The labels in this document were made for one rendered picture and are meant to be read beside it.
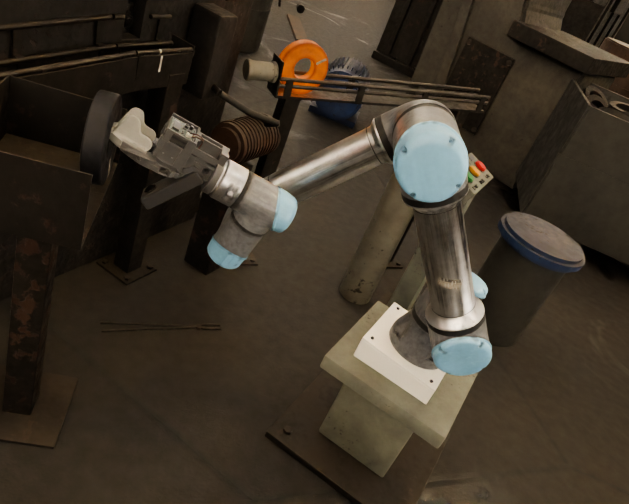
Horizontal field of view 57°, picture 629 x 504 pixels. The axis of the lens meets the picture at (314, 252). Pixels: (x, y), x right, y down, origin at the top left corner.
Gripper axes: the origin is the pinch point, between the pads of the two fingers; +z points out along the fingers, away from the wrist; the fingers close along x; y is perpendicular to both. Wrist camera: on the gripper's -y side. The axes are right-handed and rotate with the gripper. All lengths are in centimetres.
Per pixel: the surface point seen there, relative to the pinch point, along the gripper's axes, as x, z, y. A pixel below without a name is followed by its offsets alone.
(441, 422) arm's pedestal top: 10, -90, -20
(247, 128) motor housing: -65, -32, -11
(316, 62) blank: -79, -41, 13
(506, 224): -76, -128, 4
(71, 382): -9, -19, -69
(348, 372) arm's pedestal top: 0, -69, -25
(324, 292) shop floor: -69, -88, -51
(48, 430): 6, -18, -69
